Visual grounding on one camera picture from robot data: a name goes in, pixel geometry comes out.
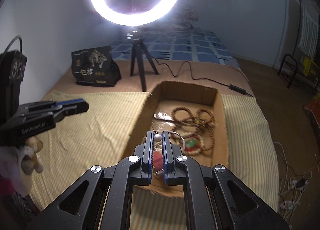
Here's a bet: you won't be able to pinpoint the green jade pendant red cord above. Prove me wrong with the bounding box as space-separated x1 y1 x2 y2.
184 139 200 151

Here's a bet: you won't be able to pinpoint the red brown bracelet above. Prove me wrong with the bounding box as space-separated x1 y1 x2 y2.
151 150 166 176

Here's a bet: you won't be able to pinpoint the dark thin bangle ring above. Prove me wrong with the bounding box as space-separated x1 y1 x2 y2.
170 131 187 153

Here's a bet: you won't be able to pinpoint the white pearl earring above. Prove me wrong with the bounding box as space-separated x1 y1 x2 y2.
153 132 162 142

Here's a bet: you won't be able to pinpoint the brown wooden bead necklace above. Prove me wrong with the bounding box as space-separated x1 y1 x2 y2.
171 106 217 152

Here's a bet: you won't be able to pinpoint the left gloved hand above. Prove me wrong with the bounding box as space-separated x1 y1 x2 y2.
1 136 43 197

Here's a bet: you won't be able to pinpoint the yellow striped cloth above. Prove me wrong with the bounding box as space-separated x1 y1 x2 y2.
30 92 279 229

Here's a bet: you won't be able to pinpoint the black snack bag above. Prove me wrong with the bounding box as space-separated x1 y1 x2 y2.
71 46 121 87

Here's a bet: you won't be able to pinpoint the cardboard box tray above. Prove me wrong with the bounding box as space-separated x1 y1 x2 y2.
122 80 230 198

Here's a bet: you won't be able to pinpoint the black tripod stand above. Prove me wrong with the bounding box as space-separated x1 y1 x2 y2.
126 29 159 92

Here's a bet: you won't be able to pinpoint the black clothes rack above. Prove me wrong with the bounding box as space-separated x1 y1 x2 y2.
278 0 319 94

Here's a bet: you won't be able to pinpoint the blue patterned bed quilt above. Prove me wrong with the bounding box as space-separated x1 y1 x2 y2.
108 26 242 69

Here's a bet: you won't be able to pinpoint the yellow black box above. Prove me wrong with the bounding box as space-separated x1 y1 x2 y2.
303 57 319 79

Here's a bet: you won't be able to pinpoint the white striped hanging garment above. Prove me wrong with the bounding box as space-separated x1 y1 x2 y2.
298 0 319 59

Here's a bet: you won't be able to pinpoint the white cables on floor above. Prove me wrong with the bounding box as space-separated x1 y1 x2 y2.
273 141 320 223

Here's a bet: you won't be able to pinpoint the black power cable with switch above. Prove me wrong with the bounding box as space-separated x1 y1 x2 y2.
152 55 254 97

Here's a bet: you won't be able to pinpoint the white ring light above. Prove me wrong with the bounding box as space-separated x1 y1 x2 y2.
91 0 177 27

